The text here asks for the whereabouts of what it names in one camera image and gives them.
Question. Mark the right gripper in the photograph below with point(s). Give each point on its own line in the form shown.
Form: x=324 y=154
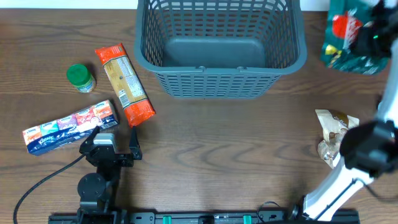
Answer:
x=367 y=42

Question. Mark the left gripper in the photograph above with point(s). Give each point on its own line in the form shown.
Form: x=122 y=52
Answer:
x=123 y=157

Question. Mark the green Nescafe coffee bag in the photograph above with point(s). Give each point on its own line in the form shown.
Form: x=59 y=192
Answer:
x=345 y=18

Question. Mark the Kleenex tissue multipack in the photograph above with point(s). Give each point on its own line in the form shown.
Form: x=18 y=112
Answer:
x=57 y=133

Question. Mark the orange spaghetti package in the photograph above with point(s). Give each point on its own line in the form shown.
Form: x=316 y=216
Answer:
x=126 y=84

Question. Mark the green lid Knorr jar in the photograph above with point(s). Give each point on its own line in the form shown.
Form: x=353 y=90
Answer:
x=81 y=78

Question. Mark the beige coffee snack bag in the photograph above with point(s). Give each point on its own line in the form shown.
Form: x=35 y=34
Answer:
x=335 y=125

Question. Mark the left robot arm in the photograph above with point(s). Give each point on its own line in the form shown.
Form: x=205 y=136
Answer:
x=97 y=190

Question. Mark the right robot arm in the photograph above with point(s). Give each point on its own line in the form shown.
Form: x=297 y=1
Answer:
x=366 y=151

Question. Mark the grey plastic basket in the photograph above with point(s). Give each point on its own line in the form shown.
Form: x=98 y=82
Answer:
x=219 y=49

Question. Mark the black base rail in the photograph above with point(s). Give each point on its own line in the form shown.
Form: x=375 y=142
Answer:
x=264 y=216

